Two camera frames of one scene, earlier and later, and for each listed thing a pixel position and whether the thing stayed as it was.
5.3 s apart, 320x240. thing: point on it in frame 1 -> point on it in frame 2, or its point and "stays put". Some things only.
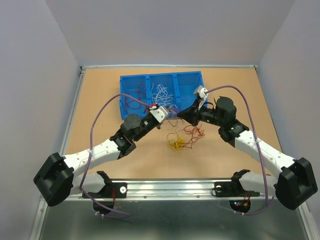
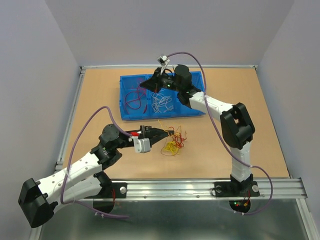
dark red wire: x=139 y=95 stays put
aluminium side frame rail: x=72 y=111 stays put
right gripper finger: x=191 y=115 -> x=154 y=84
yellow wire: x=177 y=144 -> x=169 y=146
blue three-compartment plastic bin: x=175 y=91 stays put
